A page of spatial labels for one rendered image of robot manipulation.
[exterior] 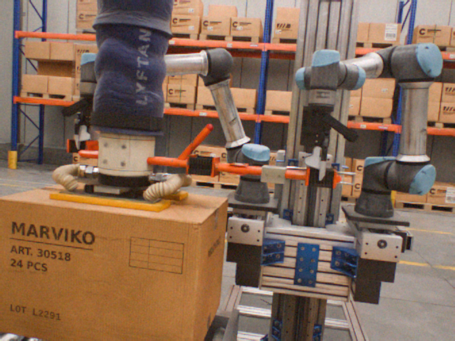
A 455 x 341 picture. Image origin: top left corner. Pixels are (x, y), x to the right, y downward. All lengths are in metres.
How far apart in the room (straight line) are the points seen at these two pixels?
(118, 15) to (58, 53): 8.55
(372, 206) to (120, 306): 1.00
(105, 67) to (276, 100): 7.17
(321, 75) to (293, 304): 1.08
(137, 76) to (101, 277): 0.57
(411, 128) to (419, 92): 0.13
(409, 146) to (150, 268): 1.00
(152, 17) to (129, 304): 0.80
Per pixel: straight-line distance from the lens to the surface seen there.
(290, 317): 1.90
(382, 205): 1.68
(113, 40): 1.25
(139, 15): 1.23
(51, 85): 9.77
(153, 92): 1.24
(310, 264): 1.69
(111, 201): 1.19
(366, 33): 8.58
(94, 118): 1.25
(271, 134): 9.58
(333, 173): 1.17
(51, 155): 11.16
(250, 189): 1.64
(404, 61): 1.57
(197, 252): 1.08
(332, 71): 1.18
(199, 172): 1.19
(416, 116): 1.58
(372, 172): 1.67
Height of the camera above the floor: 1.34
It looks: 6 degrees down
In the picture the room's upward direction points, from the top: 5 degrees clockwise
